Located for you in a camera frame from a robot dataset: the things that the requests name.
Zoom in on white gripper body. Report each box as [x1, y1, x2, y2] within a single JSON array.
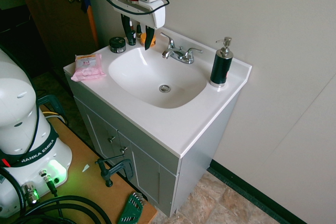
[[111, 0, 168, 30]]

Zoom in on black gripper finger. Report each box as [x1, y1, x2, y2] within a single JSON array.
[[120, 13, 138, 46], [144, 24, 156, 51]]

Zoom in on tall dark dropper bottle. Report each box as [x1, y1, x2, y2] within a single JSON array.
[[128, 29, 137, 46]]

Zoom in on orange round jar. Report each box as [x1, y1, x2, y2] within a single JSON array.
[[140, 32, 158, 48]]

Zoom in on black round jar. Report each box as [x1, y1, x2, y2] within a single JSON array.
[[109, 36, 127, 54]]

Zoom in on pink wipes pack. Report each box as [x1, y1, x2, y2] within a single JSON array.
[[71, 53, 107, 82]]

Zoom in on brown wooden door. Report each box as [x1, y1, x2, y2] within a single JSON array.
[[13, 0, 99, 78]]

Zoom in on black chrome soap dispenser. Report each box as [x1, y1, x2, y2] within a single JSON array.
[[209, 36, 234, 88]]

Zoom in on white vanity sink top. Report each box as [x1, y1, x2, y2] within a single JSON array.
[[62, 26, 253, 159]]

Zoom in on dark green crate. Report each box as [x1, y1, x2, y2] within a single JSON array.
[[36, 94, 68, 125]]

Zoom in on gray vanity cabinet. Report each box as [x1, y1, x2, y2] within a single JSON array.
[[67, 73, 239, 217]]

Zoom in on black C-clamp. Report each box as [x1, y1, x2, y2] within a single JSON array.
[[94, 155, 134, 188]]

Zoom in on green hex key set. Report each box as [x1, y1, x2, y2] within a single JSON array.
[[116, 191, 145, 224]]

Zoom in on black baseboard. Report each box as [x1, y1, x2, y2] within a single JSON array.
[[207, 159, 308, 224]]

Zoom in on chrome two-handle faucet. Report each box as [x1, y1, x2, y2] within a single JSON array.
[[159, 32, 204, 65]]

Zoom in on thin black cable over base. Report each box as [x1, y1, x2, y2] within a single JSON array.
[[0, 45, 41, 156]]

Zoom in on black cable with metal plug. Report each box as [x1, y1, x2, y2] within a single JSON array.
[[38, 170, 64, 218]]

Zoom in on thick black cable loop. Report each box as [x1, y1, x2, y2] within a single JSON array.
[[15, 195, 112, 224]]

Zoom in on thick cable with silver connector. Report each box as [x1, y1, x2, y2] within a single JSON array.
[[0, 167, 38, 218]]

